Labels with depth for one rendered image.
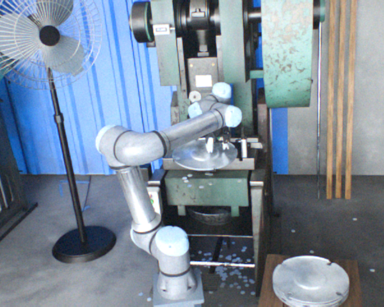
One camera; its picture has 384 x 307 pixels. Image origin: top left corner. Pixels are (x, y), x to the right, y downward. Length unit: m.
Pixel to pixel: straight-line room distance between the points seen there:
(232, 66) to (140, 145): 0.76
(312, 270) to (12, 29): 1.76
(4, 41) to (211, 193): 1.22
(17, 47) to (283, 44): 1.30
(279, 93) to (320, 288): 0.78
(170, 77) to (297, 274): 1.01
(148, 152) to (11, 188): 2.12
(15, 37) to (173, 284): 1.38
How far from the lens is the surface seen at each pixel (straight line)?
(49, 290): 2.83
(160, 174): 2.32
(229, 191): 2.25
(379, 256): 2.88
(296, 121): 3.57
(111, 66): 3.65
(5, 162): 3.50
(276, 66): 1.88
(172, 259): 1.76
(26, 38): 2.57
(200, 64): 2.22
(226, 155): 2.13
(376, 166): 3.75
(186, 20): 2.25
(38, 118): 4.04
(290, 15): 1.83
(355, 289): 2.06
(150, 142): 1.56
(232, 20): 2.12
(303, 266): 2.09
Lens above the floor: 1.61
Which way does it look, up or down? 23 degrees down
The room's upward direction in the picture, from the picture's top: 5 degrees counter-clockwise
